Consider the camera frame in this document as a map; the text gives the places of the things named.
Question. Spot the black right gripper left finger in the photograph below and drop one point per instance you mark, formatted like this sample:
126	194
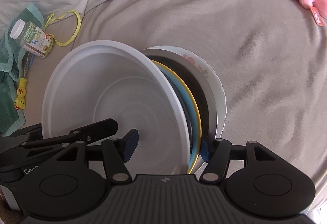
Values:
117	152

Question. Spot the green towel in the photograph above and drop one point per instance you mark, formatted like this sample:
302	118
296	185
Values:
11	70

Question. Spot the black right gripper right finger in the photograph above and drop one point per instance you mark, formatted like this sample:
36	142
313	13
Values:
218	162

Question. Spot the beige sofa cover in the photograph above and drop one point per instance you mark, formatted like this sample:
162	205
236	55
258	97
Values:
269	54

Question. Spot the white paper noodle bowl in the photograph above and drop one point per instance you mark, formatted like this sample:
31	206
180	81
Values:
107	79

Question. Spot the white floral plate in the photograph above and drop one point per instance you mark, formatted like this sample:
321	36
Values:
216	86

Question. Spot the kids vitamin bottle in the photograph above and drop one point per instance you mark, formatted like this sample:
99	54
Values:
32	38

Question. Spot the stainless steel bowl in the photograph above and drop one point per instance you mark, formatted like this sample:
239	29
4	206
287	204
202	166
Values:
197	84

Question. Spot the white bowl yellow rim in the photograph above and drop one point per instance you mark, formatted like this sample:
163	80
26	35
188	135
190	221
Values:
192	108

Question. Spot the blue enamel bowl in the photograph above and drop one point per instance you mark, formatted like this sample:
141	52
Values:
186	112

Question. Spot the yellow toy charm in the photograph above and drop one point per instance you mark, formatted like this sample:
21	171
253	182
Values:
20	102

